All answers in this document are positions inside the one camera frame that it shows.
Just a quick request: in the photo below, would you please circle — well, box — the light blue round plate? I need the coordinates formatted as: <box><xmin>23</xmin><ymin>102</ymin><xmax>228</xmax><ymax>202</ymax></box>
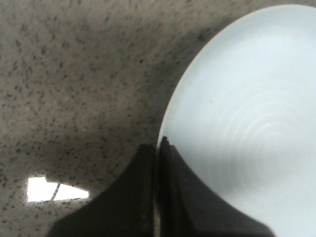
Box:
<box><xmin>158</xmin><ymin>4</ymin><xmax>316</xmax><ymax>237</ymax></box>

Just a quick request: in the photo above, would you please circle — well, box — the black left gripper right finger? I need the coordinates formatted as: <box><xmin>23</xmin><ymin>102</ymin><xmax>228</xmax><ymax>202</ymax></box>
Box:
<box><xmin>158</xmin><ymin>137</ymin><xmax>274</xmax><ymax>237</ymax></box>

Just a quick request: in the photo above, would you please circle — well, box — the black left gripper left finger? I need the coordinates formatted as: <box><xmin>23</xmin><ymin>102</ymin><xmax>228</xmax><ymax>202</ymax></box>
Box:
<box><xmin>47</xmin><ymin>145</ymin><xmax>156</xmax><ymax>237</ymax></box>

